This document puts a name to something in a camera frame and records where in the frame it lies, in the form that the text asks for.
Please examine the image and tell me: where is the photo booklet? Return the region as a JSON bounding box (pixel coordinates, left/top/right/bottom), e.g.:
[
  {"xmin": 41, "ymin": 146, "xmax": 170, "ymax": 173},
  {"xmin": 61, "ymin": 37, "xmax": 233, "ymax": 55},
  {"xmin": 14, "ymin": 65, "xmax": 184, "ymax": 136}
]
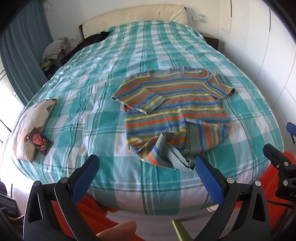
[{"xmin": 27, "ymin": 128, "xmax": 53, "ymax": 156}]

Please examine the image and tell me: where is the teal curtain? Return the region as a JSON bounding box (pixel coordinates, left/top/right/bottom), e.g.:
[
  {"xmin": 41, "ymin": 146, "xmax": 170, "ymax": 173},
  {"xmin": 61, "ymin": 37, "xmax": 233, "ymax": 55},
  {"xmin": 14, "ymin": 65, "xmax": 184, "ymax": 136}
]
[{"xmin": 1, "ymin": 1, "xmax": 53, "ymax": 105}]

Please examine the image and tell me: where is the striped knit sweater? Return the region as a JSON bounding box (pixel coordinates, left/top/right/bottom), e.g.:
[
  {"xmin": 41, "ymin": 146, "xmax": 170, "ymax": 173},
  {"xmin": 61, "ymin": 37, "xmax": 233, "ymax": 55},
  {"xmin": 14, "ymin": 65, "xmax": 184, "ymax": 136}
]
[{"xmin": 113, "ymin": 66, "xmax": 235, "ymax": 171}]

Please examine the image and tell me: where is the patterned cushion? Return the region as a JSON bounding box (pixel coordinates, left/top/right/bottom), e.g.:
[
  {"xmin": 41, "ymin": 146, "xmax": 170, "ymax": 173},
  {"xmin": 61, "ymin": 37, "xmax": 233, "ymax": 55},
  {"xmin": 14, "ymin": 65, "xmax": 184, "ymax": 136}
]
[{"xmin": 12, "ymin": 98, "xmax": 57, "ymax": 162}]

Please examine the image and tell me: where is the person's left hand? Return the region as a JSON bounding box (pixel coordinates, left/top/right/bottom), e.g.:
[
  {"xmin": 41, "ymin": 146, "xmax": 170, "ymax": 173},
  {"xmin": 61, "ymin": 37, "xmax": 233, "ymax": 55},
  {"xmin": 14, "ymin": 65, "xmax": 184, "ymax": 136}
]
[{"xmin": 96, "ymin": 221, "xmax": 137, "ymax": 241}]

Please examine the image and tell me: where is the green object at bottom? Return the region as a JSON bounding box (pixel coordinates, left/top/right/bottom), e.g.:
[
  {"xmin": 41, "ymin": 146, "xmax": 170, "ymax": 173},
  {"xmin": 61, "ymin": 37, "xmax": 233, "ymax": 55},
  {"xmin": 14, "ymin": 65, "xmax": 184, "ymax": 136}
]
[{"xmin": 172, "ymin": 220, "xmax": 193, "ymax": 241}]

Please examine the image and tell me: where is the pile of clothes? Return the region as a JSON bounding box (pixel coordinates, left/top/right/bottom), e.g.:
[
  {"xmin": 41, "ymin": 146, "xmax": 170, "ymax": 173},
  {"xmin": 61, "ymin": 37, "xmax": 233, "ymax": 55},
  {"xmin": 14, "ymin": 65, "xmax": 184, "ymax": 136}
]
[{"xmin": 41, "ymin": 37, "xmax": 70, "ymax": 71}]

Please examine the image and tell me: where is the wall socket panel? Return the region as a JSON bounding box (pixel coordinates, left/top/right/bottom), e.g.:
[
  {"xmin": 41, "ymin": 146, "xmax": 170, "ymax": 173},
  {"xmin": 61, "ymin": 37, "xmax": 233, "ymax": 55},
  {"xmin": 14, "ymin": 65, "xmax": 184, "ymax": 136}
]
[{"xmin": 192, "ymin": 14, "xmax": 207, "ymax": 23}]

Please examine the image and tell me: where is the dark nightstand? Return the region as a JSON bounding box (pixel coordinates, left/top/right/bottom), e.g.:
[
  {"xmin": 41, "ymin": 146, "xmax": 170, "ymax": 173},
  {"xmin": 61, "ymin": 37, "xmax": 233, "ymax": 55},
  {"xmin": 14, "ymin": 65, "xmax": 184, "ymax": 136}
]
[{"xmin": 201, "ymin": 33, "xmax": 219, "ymax": 50}]

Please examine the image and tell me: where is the black garment on bed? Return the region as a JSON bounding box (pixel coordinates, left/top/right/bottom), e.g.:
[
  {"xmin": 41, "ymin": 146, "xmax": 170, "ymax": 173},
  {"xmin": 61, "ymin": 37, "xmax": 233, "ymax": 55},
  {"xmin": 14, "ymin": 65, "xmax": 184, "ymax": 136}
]
[{"xmin": 67, "ymin": 31, "xmax": 110, "ymax": 56}]

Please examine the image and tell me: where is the cream padded headboard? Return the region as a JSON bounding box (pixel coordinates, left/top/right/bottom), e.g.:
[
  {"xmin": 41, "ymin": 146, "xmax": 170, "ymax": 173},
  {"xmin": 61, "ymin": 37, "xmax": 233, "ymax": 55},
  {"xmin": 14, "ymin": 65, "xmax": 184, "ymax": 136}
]
[{"xmin": 79, "ymin": 4, "xmax": 188, "ymax": 40}]

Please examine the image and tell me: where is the white wardrobe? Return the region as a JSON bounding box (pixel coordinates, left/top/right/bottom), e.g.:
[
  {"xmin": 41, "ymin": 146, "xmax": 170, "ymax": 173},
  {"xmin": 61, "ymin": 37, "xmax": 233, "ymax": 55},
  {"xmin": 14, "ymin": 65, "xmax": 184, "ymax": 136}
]
[{"xmin": 219, "ymin": 1, "xmax": 295, "ymax": 123}]

